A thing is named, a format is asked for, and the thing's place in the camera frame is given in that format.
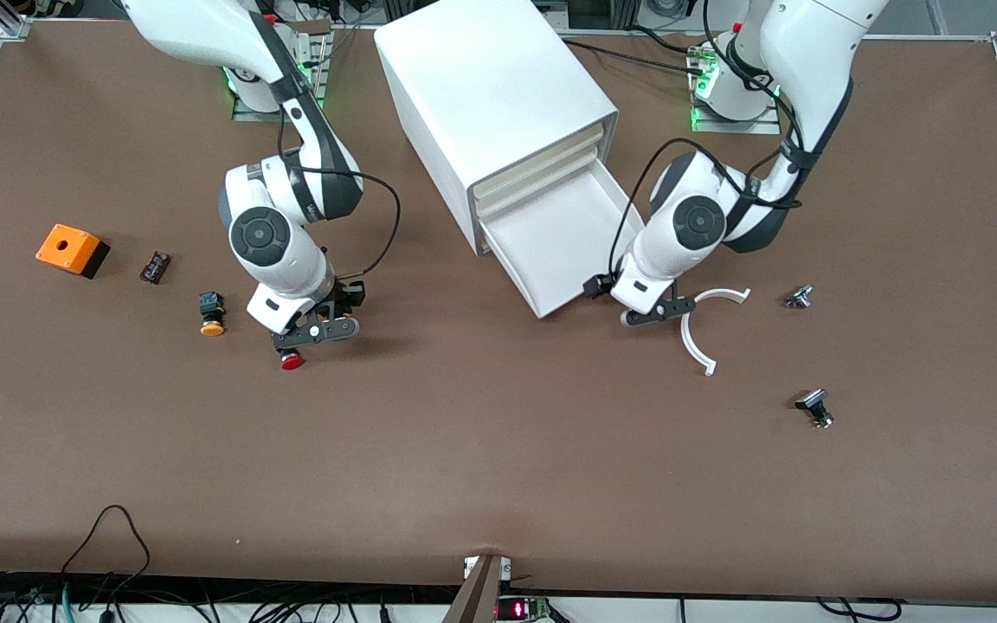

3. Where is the white plastic drawer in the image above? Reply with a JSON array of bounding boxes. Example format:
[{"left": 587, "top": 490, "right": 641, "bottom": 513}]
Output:
[{"left": 479, "top": 159, "right": 647, "bottom": 320}]

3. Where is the yellow push button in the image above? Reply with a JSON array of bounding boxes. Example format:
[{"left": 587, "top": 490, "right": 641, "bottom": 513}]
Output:
[{"left": 196, "top": 291, "right": 228, "bottom": 338}]

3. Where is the orange button box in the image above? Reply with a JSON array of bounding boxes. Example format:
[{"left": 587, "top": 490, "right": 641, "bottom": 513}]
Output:
[{"left": 35, "top": 222, "right": 113, "bottom": 280}]

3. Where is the white semicircular bracket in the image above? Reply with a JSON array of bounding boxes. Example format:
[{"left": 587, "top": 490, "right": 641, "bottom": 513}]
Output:
[{"left": 679, "top": 286, "right": 753, "bottom": 378}]

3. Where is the black cable between bases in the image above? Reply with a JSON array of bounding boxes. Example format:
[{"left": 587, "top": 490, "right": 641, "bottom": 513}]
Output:
[{"left": 560, "top": 26, "right": 722, "bottom": 70}]

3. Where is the white drawer cabinet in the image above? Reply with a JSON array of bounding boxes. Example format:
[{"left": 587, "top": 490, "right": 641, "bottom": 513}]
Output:
[{"left": 374, "top": 0, "right": 621, "bottom": 257}]

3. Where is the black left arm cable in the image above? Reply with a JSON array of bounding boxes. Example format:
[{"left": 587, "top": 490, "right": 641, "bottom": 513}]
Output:
[{"left": 608, "top": 0, "right": 812, "bottom": 279}]

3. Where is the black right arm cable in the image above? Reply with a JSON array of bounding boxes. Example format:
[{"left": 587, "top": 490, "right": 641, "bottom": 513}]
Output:
[{"left": 277, "top": 93, "right": 402, "bottom": 283}]

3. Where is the device with red light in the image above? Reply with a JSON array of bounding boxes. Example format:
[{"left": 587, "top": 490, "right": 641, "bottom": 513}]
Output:
[{"left": 495, "top": 595, "right": 552, "bottom": 623}]

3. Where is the brown slanted post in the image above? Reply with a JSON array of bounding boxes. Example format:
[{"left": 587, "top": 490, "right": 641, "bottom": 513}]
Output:
[{"left": 440, "top": 554, "right": 505, "bottom": 623}]

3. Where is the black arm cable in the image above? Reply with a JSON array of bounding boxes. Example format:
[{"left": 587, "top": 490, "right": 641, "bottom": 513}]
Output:
[
  {"left": 608, "top": 0, "right": 812, "bottom": 279},
  {"left": 277, "top": 93, "right": 402, "bottom": 283}
]

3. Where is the thin black cable loop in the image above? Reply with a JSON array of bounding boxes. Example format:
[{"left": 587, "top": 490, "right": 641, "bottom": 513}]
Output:
[{"left": 59, "top": 504, "right": 154, "bottom": 600}]

